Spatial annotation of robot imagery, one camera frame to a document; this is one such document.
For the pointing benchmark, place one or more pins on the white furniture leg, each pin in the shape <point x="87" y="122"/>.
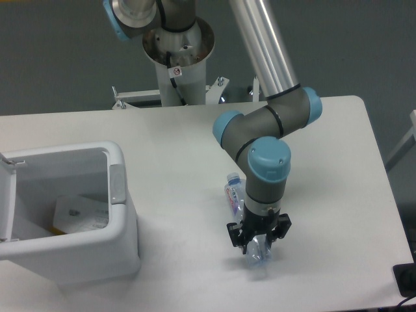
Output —
<point x="403" y="146"/>

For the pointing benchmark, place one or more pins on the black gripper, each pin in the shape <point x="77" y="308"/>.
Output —
<point x="259" y="219"/>

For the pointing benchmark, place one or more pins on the clear plastic water bottle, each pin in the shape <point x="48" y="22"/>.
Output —
<point x="258" y="252"/>

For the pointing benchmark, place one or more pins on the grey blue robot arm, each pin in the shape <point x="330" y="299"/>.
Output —
<point x="255" y="140"/>

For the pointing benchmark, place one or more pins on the white paper bag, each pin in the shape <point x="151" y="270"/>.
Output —
<point x="75" y="214"/>

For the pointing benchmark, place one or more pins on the black power socket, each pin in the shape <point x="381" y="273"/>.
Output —
<point x="405" y="278"/>

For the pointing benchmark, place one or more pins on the white trash can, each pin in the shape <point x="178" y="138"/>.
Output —
<point x="94" y="170"/>

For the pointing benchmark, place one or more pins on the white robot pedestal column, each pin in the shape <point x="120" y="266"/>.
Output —
<point x="180" y="62"/>

